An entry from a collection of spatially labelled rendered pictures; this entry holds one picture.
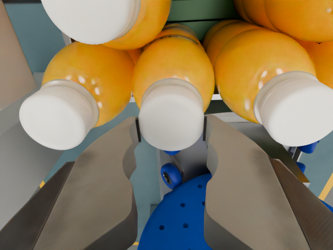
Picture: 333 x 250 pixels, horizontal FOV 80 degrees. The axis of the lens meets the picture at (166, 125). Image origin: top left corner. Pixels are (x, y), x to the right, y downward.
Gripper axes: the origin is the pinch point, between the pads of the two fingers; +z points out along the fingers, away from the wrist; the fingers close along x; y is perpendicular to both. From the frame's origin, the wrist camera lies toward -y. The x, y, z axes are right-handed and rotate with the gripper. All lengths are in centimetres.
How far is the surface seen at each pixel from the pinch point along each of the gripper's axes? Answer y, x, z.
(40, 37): 9, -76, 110
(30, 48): 14, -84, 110
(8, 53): -2.6, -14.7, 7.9
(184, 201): 18.8, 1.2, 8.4
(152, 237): 18.8, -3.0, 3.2
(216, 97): 4.1, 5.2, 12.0
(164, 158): 18.5, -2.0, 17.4
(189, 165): 20.2, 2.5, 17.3
